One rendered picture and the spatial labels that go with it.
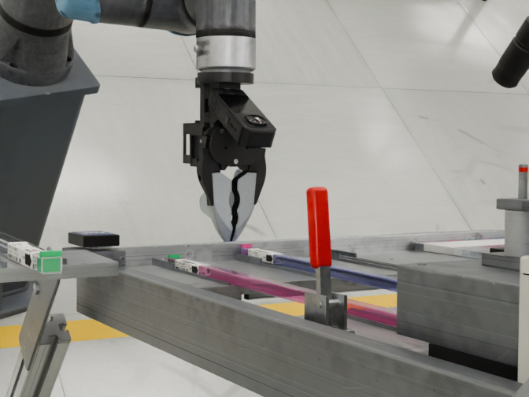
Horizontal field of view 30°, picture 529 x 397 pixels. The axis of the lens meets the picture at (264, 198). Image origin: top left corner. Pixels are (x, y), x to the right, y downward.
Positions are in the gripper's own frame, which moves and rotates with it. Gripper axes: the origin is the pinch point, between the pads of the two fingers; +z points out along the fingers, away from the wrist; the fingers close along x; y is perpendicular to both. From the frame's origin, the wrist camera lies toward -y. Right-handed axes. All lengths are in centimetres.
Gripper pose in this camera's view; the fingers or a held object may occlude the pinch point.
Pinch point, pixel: (232, 233)
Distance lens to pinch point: 123.3
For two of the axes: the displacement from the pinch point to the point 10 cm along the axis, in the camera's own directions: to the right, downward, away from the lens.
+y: -4.9, -0.5, 8.7
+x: -8.7, 0.2, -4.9
